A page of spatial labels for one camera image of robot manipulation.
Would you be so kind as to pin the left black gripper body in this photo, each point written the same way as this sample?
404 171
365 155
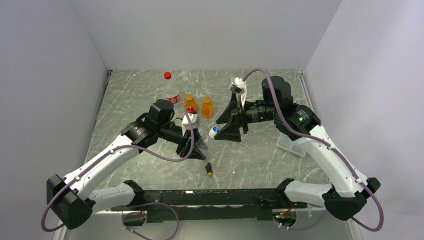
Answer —
184 144

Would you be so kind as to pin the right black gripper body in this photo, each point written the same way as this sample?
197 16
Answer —
259 111

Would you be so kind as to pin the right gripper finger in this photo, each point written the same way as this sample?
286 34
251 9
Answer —
227 113
230 132

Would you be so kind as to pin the white blue bottle cap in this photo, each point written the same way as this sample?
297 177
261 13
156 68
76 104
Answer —
214 130

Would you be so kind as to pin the orange juice bottle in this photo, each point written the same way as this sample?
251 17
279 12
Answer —
190 104
207 111

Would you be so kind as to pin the clear red-label bottle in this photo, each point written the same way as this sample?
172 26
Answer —
171 91

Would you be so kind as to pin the red bottle cap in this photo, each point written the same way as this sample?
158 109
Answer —
167 75

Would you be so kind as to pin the orange bottle cap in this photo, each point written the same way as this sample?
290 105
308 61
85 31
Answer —
206 100
189 97

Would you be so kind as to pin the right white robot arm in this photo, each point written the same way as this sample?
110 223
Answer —
348 190

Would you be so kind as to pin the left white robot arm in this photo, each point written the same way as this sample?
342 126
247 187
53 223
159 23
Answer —
75 197

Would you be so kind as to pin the black yellow screwdriver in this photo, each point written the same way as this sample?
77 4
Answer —
208 169

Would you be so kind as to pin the clear plastic box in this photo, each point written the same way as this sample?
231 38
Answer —
285 143

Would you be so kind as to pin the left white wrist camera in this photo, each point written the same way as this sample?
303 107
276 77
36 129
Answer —
191 121

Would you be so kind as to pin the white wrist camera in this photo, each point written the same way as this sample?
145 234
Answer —
191 121
238 87

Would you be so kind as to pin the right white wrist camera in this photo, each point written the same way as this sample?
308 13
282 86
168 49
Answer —
238 87

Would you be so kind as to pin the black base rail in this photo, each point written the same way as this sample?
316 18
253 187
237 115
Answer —
211 204

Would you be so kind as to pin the aluminium frame rail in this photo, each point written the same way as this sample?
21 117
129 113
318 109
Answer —
105 225

